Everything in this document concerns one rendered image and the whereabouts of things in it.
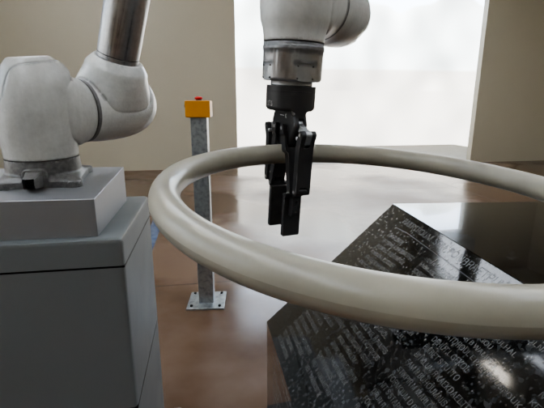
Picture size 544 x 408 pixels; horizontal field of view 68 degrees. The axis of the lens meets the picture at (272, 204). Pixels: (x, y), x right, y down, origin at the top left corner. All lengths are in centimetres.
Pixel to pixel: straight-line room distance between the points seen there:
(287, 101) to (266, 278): 39
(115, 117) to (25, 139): 21
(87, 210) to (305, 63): 52
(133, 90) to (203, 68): 581
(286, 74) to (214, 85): 628
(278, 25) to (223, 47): 633
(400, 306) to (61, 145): 87
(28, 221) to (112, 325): 27
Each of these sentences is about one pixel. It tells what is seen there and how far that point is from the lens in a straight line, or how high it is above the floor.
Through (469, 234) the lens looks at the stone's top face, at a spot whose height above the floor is 87.
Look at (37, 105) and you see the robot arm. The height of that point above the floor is 106.
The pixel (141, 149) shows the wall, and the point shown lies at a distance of 697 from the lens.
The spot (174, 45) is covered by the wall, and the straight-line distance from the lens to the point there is 692.
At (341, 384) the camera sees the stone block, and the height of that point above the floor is 69.
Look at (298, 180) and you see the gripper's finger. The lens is 59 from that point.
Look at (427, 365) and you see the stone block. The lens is 52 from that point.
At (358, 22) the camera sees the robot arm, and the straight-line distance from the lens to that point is 74.
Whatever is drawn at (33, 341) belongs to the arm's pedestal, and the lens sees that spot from 100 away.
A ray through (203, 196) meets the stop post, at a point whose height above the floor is 61.
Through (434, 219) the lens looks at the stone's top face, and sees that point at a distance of 74.
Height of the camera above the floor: 106
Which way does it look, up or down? 14 degrees down
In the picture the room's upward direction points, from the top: straight up
